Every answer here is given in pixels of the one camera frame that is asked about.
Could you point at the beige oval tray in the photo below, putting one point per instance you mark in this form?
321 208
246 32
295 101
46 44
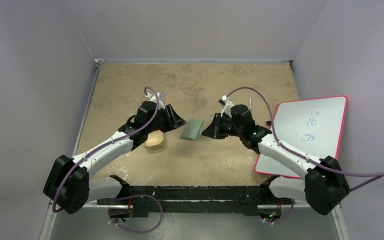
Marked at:
154 140

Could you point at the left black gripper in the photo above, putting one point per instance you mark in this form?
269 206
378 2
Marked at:
172 120

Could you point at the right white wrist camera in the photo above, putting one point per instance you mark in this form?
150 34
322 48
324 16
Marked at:
226 105

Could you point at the black base frame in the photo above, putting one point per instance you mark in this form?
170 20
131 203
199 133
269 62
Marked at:
247 200

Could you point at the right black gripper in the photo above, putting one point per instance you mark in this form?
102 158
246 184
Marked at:
217 125

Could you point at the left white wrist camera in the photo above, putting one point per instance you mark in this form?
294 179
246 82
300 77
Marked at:
157 98

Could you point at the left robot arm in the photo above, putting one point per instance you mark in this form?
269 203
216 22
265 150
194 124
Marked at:
68 183

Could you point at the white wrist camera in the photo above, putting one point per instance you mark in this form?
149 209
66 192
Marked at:
157 98
226 105

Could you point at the green card holder wallet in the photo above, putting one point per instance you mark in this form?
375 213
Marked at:
192 129

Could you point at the pink framed whiteboard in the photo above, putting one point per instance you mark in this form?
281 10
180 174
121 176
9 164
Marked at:
314 126

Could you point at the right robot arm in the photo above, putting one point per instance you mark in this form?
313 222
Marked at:
323 184

